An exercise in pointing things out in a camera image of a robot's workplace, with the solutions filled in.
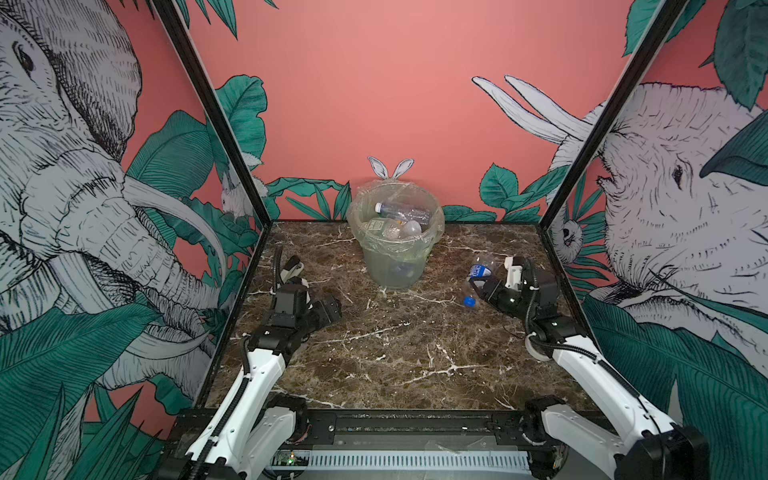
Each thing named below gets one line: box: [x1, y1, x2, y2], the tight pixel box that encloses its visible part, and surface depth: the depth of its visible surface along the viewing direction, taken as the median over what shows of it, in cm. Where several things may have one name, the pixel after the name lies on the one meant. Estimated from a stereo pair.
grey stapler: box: [280, 255, 305, 283], surface depth 103 cm
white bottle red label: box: [400, 220, 422, 238], surface depth 91 cm
